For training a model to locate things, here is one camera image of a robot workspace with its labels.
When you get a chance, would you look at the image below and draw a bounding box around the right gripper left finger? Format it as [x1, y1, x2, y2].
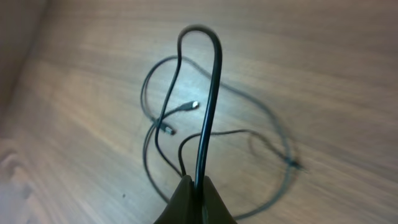
[154, 175, 195, 224]

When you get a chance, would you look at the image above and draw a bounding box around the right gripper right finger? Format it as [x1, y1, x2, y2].
[202, 176, 237, 224]

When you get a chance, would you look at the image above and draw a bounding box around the black usb cable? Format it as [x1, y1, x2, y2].
[154, 24, 223, 192]
[139, 55, 304, 220]

